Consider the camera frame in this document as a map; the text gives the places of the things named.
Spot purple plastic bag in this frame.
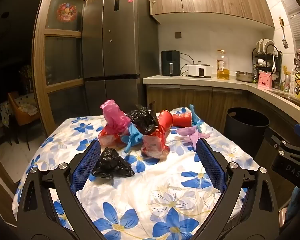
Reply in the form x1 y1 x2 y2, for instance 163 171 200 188
176 126 212 144

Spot red printed paper cup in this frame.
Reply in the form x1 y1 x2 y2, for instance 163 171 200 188
157 109 174 133
172 112 192 127

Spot pink storage box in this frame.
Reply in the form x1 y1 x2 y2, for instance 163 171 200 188
258 71 274 89

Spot red plastic wrapper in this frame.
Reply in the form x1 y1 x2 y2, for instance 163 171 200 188
141 127 170 159
98 127 127 147

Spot black plastic bag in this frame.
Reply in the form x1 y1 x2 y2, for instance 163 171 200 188
127 101 159 135
91 147 135 179

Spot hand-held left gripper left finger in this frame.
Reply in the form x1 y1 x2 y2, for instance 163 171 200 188
16 139 102 240

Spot flower bouquet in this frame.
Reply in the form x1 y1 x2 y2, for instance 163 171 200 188
19 65 33 93

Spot orange chair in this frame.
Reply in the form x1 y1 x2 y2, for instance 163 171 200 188
7 92 40 150

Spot beige kitchen countertop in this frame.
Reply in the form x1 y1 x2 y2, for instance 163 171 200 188
143 74 300 120

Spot red round door decoration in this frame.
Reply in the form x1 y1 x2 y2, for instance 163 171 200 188
56 2 78 23

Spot grey refrigerator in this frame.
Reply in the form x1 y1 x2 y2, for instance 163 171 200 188
82 0 159 117

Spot steel mixing bowl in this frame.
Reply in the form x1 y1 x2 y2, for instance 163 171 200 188
235 71 257 82

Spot black trash bin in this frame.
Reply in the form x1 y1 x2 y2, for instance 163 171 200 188
224 107 270 158

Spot pink plastic bag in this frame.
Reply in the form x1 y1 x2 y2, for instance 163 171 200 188
101 99 130 133

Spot blue plastic bag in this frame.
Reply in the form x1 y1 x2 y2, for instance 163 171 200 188
124 124 143 153

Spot white printed can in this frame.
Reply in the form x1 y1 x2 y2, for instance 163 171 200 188
282 74 290 92

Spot white electric cooker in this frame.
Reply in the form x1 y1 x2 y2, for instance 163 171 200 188
187 61 212 78

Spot black air fryer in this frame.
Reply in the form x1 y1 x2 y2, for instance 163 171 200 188
161 50 181 76

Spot wooden glass panel door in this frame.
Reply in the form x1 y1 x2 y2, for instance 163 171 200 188
32 0 100 138

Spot black dish rack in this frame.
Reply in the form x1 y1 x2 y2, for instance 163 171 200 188
252 39 283 77

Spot blue floral blanket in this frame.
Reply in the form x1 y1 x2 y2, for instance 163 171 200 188
11 106 262 240

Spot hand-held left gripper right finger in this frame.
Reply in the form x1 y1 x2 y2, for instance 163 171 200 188
192 138 280 240

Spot white ladle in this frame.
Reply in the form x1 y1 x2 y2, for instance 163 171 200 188
270 52 278 73

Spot polka dot tablecloth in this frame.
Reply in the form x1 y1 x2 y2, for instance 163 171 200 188
0 95 38 128

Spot wooden wall cabinet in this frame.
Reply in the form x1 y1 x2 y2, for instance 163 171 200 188
149 0 275 29

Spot person's right hand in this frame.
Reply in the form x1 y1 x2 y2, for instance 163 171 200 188
285 187 300 227

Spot hanging spatula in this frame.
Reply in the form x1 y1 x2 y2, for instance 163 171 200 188
279 17 289 49

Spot white pump bottle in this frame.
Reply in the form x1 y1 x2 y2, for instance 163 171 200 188
289 69 297 94

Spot cooking oil bottle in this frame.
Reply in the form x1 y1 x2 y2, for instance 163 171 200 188
217 49 230 80

